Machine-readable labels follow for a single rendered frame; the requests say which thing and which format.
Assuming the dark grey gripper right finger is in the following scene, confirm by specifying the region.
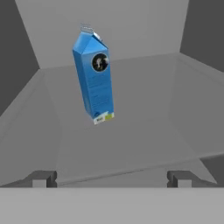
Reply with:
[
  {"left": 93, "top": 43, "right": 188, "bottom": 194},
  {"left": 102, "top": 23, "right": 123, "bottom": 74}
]
[{"left": 166, "top": 170, "right": 218, "bottom": 188}]

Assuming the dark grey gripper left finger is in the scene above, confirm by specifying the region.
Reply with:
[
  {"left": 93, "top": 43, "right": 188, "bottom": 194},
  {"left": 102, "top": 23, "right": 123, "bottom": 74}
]
[{"left": 2, "top": 170, "right": 58, "bottom": 188}]

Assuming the grey fridge shelf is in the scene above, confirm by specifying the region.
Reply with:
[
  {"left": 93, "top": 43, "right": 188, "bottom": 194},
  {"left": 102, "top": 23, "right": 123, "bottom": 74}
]
[{"left": 0, "top": 52, "right": 224, "bottom": 186}]

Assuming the blue milk carton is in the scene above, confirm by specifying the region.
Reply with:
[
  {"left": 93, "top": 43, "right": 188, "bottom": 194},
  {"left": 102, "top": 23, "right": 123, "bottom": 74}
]
[{"left": 72, "top": 23, "right": 116, "bottom": 126}]

